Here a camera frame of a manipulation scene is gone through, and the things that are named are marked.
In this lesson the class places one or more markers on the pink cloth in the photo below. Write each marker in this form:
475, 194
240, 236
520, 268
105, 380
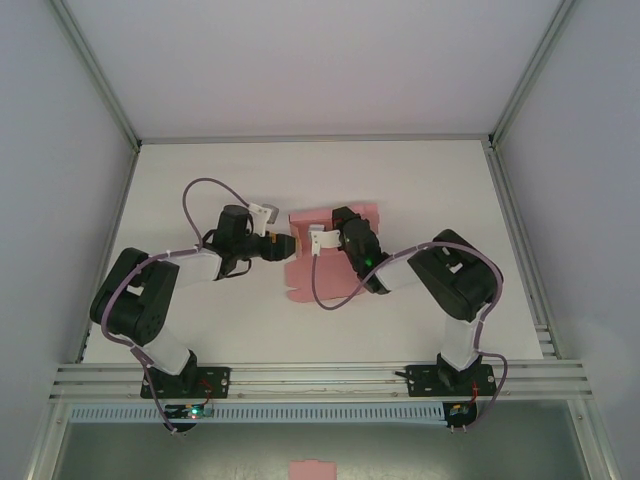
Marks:
325, 275

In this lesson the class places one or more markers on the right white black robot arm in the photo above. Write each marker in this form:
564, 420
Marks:
460, 340

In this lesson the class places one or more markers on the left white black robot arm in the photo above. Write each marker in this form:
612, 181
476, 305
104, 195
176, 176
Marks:
165, 350

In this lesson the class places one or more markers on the circuit board with green light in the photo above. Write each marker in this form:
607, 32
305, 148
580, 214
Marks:
192, 411

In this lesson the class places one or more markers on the small circuit board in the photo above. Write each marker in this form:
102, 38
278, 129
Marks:
457, 411

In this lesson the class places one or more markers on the spare pink paper sheet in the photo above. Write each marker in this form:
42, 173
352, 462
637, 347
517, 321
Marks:
312, 471

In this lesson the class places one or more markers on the aluminium frame rail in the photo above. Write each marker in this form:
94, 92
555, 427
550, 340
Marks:
117, 210
510, 200
315, 138

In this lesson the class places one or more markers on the wide aluminium mounting rail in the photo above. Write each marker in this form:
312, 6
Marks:
320, 385

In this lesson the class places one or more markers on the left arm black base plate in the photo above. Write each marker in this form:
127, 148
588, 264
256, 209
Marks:
220, 382

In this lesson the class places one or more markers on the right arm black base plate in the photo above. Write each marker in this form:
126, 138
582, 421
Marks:
417, 382

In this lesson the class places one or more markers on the aluminium frame post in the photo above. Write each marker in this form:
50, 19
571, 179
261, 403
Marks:
535, 70
47, 445
95, 75
597, 445

